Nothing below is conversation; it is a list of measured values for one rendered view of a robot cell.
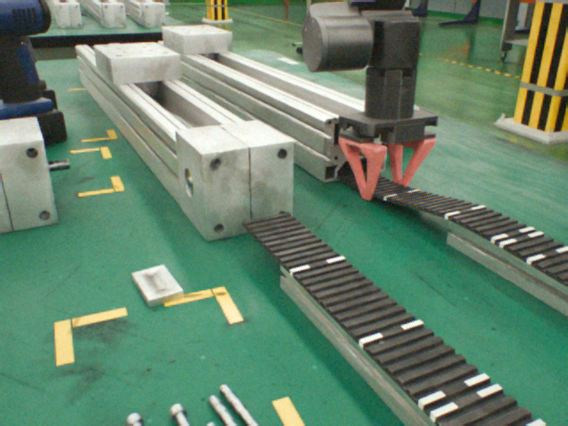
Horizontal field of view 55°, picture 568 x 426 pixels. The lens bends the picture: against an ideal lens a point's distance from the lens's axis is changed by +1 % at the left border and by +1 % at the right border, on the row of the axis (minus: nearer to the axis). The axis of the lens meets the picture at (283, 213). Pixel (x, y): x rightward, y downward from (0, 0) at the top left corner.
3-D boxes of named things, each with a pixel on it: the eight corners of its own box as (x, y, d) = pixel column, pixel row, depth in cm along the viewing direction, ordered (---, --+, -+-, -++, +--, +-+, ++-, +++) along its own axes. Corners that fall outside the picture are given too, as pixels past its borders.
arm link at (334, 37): (400, -53, 60) (370, 6, 68) (302, -56, 57) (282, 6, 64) (435, 32, 56) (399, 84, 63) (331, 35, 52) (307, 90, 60)
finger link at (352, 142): (335, 194, 67) (337, 119, 64) (380, 185, 71) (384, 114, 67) (369, 211, 62) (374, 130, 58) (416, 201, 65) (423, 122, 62)
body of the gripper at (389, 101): (335, 130, 64) (338, 66, 61) (401, 122, 69) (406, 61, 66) (370, 141, 59) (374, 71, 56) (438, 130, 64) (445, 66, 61)
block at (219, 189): (311, 219, 60) (314, 138, 57) (207, 242, 55) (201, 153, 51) (277, 192, 68) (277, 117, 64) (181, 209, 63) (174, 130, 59)
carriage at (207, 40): (233, 64, 119) (232, 32, 116) (185, 68, 114) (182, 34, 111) (209, 54, 132) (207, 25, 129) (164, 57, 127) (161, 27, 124)
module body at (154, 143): (259, 194, 67) (258, 128, 63) (181, 209, 63) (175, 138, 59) (123, 79, 132) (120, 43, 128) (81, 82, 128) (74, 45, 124)
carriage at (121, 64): (183, 96, 91) (179, 53, 88) (115, 102, 86) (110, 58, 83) (158, 79, 104) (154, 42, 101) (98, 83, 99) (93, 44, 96)
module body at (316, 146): (384, 171, 75) (390, 110, 71) (322, 183, 70) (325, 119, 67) (199, 74, 139) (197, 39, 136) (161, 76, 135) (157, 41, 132)
